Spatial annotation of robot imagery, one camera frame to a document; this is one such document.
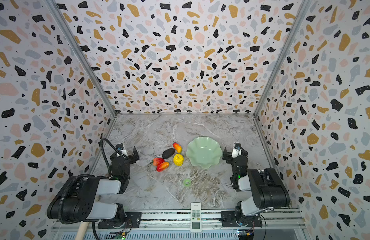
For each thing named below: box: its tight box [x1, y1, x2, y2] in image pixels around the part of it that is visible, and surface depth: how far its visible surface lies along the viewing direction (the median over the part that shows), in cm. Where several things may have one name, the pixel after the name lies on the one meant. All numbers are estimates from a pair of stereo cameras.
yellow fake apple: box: [173, 153, 185, 166], surface depth 92 cm
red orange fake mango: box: [156, 162, 170, 172], surface depth 92 cm
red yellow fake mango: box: [172, 142, 183, 154], surface depth 102 cm
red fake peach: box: [152, 157, 165, 167], surface depth 93 cm
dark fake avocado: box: [162, 148, 175, 159], surface depth 99 cm
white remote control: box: [190, 202, 202, 233], surface depth 75 cm
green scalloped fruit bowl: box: [186, 136, 223, 169], surface depth 99 cm
